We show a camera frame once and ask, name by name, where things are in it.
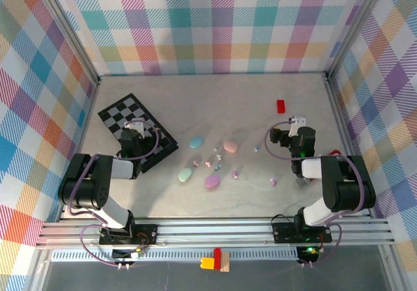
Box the mint green earbud charging case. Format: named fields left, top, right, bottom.
left=177, top=167, right=193, bottom=183

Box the purple earbud charging case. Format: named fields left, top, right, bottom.
left=204, top=174, right=222, bottom=190

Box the black grey chessboard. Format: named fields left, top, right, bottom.
left=97, top=92, right=179, bottom=174

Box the red marker with grey cap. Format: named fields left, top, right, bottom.
left=295, top=149, right=342, bottom=188

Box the black left controller box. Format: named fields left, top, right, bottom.
left=112, top=247, right=146, bottom=262

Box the black controller box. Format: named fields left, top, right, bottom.
left=296, top=245, right=320, bottom=263
left=112, top=247, right=146, bottom=262

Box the black right controller box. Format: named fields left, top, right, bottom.
left=296, top=245, right=320, bottom=263

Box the tall red building block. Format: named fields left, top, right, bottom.
left=212, top=247, right=223, bottom=270

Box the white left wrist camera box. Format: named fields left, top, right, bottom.
left=124, top=117, right=146, bottom=139

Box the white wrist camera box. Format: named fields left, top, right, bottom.
left=288, top=115, right=308, bottom=137
left=124, top=117, right=146, bottom=139

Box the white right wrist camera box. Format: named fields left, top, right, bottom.
left=288, top=115, right=308, bottom=137

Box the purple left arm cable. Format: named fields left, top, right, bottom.
left=66, top=119, right=163, bottom=268

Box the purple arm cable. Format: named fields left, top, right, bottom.
left=264, top=120, right=363, bottom=268
left=66, top=119, right=163, bottom=268

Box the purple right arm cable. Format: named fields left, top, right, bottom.
left=264, top=120, right=363, bottom=268

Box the aluminium side frame rail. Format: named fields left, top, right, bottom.
left=322, top=72, right=375, bottom=219
left=58, top=79, right=102, bottom=223

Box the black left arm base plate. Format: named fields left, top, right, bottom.
left=99, top=224, right=158, bottom=247

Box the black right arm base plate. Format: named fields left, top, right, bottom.
left=272, top=221, right=333, bottom=243

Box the thin aluminium frame rail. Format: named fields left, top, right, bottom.
left=97, top=72, right=328, bottom=77

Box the aluminium mounting rail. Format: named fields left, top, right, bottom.
left=35, top=217, right=397, bottom=249

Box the white slotted cable duct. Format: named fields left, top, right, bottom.
left=50, top=250, right=300, bottom=262

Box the aluminium frame post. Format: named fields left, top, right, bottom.
left=31, top=0, right=100, bottom=87
left=324, top=0, right=392, bottom=82

